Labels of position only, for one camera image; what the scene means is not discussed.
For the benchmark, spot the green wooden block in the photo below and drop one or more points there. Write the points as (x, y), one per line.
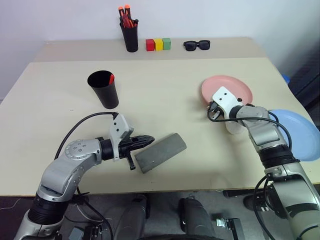
(166, 44)

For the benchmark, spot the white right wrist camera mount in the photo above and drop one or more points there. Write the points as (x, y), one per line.
(225, 98)

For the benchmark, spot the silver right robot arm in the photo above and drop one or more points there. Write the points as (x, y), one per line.
(272, 140)

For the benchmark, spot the white cup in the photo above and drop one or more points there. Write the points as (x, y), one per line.
(233, 128)

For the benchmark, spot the yellow wooden block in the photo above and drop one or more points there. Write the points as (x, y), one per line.
(158, 45)

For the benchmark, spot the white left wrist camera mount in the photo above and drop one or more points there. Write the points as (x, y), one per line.
(118, 127)

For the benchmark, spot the red wooden block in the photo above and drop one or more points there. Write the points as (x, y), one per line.
(150, 46)

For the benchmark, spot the blue round stool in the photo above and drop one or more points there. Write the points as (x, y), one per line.
(286, 78)

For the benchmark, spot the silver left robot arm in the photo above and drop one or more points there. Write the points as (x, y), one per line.
(70, 165)

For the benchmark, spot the red and black pen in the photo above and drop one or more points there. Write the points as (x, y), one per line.
(111, 78)

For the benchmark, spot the black sunglasses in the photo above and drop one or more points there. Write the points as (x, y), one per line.
(191, 46)

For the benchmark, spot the black floor connector box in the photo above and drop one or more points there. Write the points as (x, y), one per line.
(96, 231)

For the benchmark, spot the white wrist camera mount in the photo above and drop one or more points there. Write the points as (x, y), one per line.
(118, 127)
(225, 98)

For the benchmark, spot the metal bracket with black plate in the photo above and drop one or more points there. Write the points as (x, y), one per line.
(232, 227)

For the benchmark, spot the grey glasses case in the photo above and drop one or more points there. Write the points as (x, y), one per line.
(160, 152)

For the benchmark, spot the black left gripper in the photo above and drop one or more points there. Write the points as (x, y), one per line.
(126, 147)

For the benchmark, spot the tall black pen holder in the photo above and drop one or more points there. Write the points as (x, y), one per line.
(130, 38)

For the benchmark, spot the black tipped pen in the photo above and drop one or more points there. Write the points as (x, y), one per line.
(136, 21)

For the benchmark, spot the blue plate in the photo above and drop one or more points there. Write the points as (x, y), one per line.
(300, 135)

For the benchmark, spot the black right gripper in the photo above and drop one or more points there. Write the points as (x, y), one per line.
(217, 113)

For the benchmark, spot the black caster wheel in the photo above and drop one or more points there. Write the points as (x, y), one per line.
(251, 202)

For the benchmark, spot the orange capped red pen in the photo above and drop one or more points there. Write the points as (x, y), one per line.
(120, 9)
(127, 7)

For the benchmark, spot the short black table frame bar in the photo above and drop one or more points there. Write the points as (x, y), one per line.
(237, 193)

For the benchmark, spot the wide black cup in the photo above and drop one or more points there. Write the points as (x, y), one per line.
(106, 96)

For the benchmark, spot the dark grey rounded shape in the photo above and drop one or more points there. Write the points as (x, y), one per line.
(195, 217)
(130, 217)

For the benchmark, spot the pink plate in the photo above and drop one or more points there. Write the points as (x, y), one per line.
(232, 85)

